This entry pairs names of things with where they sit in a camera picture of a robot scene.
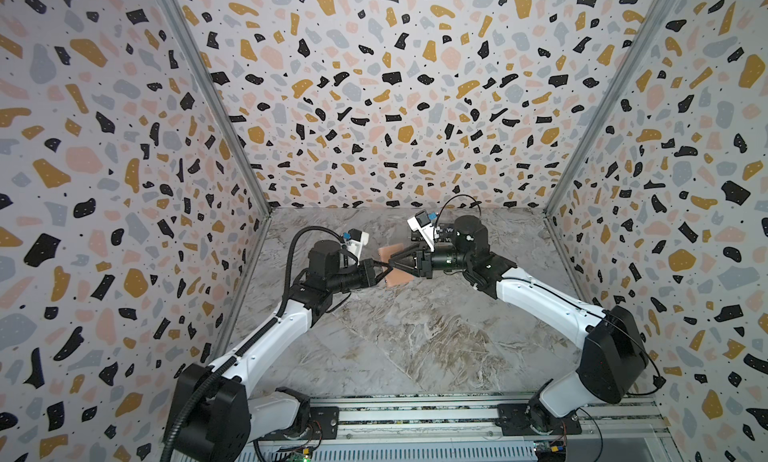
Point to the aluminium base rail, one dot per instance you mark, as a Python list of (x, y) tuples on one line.
[(424, 428)]

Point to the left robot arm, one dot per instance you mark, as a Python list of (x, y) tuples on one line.
[(213, 415)]

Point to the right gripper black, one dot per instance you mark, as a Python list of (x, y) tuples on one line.
[(425, 263)]

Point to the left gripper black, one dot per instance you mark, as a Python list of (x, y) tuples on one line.
[(369, 271)]

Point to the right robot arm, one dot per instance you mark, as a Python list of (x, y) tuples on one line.
[(612, 354)]

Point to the tan leather card holder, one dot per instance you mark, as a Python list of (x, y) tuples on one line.
[(400, 257)]

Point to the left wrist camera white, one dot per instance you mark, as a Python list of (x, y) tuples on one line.
[(354, 242)]

